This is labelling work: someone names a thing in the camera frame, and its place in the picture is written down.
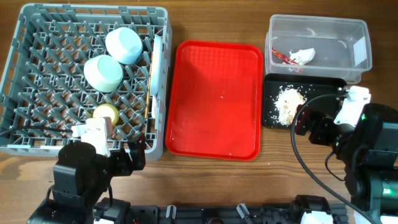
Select rice and nut scraps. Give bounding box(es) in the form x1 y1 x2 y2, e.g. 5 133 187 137
271 85 307 126

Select yellow cup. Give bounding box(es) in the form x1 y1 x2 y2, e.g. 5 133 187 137
93 104 119 126

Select white tissue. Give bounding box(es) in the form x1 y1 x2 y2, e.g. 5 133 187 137
289 48 315 65

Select red snack wrapper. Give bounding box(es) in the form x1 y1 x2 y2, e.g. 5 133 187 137
272 48 303 74

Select pale green saucer bowl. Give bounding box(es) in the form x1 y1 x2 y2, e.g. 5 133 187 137
83 55 123 93

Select wooden chopstick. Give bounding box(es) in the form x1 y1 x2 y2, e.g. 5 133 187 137
144 52 154 119

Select white round plate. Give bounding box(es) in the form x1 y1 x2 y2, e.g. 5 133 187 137
150 35 162 96

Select light blue bowl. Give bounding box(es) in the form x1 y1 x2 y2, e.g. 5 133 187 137
105 27 143 65

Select white plastic fork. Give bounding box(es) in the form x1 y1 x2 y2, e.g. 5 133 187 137
151 95 159 119

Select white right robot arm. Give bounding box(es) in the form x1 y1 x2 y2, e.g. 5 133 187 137
292 103 397 223

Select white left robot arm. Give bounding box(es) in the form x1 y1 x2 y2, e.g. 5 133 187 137
28 134 146 223

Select grey dishwasher rack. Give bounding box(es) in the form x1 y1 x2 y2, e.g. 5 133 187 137
1 3 172 161

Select black plastic tray bin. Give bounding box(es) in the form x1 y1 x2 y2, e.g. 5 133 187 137
262 73 347 129

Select clear plastic bin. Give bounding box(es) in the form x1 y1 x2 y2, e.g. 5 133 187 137
264 14 373 84

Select red plastic tray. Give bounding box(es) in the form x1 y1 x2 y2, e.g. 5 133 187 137
165 40 264 161

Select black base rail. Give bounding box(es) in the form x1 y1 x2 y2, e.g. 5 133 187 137
93 195 346 224

